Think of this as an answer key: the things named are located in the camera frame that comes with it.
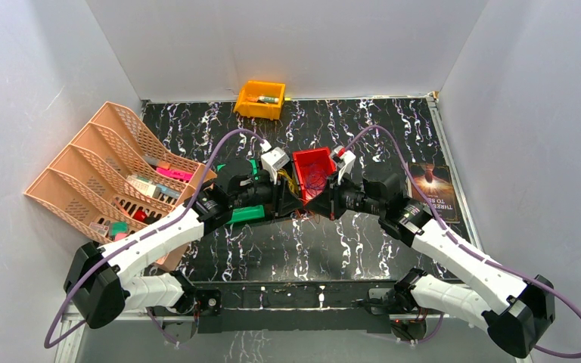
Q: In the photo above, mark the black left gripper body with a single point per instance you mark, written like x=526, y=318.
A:
x=281, y=199

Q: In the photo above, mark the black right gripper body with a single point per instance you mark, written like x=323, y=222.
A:
x=350, y=197

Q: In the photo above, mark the green plastic bin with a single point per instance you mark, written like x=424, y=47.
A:
x=247, y=213

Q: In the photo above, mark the red plastic bin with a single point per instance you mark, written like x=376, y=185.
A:
x=312, y=168

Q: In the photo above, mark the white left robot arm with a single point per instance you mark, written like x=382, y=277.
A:
x=105, y=281

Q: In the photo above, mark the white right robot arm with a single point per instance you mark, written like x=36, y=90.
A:
x=513, y=312

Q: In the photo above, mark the dark book three days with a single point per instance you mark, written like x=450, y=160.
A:
x=436, y=184

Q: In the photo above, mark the yellow plastic bin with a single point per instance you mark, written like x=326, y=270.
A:
x=247, y=106

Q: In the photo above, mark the green battery in bin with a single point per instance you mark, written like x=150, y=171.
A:
x=267, y=99

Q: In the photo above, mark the white box in organizer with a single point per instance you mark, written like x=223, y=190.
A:
x=146, y=188

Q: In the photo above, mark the red black bottle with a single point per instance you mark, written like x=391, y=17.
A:
x=147, y=218

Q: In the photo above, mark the pink plastic file organizer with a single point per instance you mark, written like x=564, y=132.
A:
x=85, y=184

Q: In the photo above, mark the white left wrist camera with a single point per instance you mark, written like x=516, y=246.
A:
x=272, y=160

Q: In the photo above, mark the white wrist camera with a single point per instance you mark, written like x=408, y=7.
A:
x=272, y=160
x=344, y=161

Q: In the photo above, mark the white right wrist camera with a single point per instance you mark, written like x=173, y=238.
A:
x=344, y=161

